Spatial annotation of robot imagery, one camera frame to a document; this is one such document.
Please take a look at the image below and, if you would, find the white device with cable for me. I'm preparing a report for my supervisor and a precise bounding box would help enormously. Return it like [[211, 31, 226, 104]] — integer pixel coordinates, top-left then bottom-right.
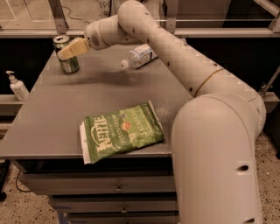
[[96, 0, 119, 18]]

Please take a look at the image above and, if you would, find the green soda can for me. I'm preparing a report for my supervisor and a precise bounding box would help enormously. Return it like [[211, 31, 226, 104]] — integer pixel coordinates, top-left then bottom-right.
[[52, 35, 80, 74]]

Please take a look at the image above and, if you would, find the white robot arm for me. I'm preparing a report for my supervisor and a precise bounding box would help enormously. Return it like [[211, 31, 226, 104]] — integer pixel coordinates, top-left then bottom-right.
[[59, 0, 266, 224]]

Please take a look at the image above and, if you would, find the black floor cable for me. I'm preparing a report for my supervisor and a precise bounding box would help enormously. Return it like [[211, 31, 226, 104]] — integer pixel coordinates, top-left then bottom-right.
[[15, 171, 32, 194]]

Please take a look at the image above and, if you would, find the middle drawer with knob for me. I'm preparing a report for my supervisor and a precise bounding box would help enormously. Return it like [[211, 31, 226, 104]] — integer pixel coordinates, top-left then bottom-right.
[[49, 194, 178, 213]]

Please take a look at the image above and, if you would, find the clear plastic water bottle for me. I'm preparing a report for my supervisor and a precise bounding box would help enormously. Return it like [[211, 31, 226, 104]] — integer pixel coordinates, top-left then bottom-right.
[[120, 44, 158, 69]]

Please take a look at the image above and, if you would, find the white pump sanitizer bottle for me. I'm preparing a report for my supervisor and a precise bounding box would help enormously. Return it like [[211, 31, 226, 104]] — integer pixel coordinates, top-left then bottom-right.
[[6, 71, 29, 101]]

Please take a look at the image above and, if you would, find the top drawer with knob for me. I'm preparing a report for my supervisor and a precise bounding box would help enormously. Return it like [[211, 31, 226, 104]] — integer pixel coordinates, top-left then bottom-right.
[[19, 173, 175, 195]]

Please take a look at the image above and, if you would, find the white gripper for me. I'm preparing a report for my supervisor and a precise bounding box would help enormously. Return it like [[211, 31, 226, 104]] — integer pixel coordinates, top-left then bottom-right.
[[57, 20, 109, 60]]

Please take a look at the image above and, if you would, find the bottom drawer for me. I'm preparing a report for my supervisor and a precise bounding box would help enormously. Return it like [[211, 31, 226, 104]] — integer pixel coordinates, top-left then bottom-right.
[[67, 212, 179, 224]]

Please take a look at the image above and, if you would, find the metal railing frame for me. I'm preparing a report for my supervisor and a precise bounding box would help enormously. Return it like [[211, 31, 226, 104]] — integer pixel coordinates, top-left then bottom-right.
[[0, 0, 280, 45]]

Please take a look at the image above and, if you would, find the green jalapeno chip bag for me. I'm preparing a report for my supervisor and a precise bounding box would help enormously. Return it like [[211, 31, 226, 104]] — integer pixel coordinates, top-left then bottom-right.
[[80, 101, 165, 165]]

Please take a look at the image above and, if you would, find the drawer with knob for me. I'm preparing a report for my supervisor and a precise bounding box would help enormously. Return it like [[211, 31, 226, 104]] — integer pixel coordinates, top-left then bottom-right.
[[49, 194, 178, 213], [19, 173, 175, 195]]

